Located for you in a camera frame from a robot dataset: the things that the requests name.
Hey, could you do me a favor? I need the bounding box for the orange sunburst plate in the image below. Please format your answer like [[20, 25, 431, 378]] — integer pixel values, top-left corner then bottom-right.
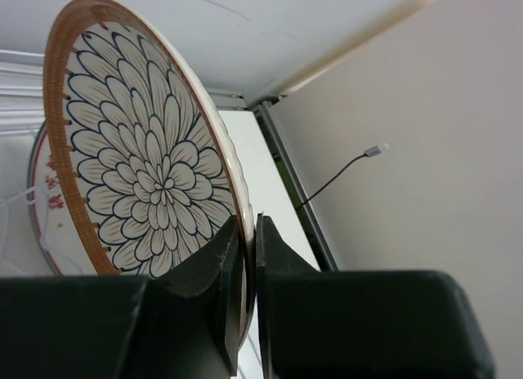
[[27, 126, 96, 275]]

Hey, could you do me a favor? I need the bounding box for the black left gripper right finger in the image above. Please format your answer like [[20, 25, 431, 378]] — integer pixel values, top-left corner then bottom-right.
[[255, 215, 495, 378]]

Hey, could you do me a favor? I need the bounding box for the black usb wall cable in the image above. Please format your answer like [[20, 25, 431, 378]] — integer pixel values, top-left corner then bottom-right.
[[293, 141, 393, 211]]

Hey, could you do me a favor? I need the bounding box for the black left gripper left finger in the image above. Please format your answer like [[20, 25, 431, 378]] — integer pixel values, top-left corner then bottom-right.
[[1, 217, 243, 378]]

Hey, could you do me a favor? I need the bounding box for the white wire dish rack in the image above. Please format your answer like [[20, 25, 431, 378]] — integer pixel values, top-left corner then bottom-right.
[[0, 47, 66, 276]]

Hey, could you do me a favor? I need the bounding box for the floral brown-rim plate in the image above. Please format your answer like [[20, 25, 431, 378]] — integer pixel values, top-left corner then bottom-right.
[[42, 0, 253, 351]]

